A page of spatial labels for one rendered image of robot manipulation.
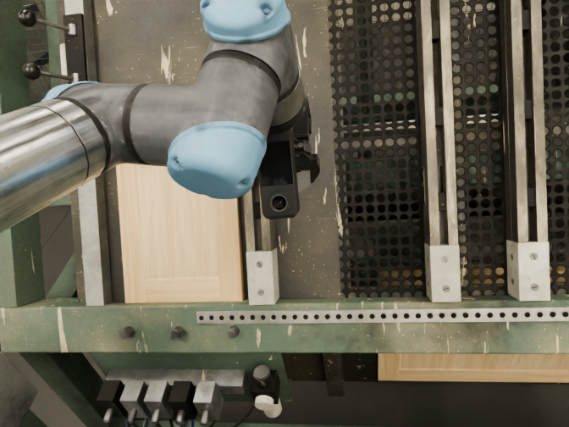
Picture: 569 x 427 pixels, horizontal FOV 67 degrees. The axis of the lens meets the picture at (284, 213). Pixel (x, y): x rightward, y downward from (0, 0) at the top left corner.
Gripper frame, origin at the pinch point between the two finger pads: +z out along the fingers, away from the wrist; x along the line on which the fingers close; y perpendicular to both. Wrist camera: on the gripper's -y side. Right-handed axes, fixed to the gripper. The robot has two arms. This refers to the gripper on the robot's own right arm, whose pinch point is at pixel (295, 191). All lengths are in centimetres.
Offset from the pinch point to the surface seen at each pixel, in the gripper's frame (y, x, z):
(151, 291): -6, 43, 42
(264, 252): 0.9, 11.6, 33.2
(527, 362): -18, -63, 97
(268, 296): -8.4, 11.2, 37.6
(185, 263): 1, 33, 39
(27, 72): 37, 62, 7
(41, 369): -24, 82, 59
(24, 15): 48, 62, 2
